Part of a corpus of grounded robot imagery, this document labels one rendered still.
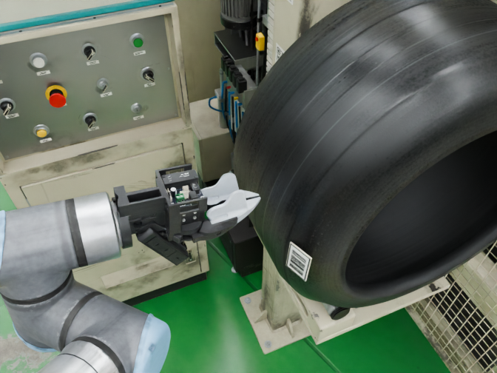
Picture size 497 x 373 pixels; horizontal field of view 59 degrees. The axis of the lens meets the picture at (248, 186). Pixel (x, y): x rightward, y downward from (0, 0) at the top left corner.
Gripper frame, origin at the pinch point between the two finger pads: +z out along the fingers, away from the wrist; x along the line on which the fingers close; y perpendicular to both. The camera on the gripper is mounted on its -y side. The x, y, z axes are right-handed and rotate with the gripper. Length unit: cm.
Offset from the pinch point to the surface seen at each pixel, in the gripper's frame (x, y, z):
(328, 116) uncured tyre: -2.2, 16.3, 8.1
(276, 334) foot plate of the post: 26, -118, 38
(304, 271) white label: -11.5, -4.3, 4.2
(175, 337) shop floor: 41, -124, 0
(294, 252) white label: -9.4, -2.0, 3.2
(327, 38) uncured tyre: 9.0, 21.2, 13.0
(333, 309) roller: -8.2, -29.6, 18.8
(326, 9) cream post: 27.9, 16.5, 25.2
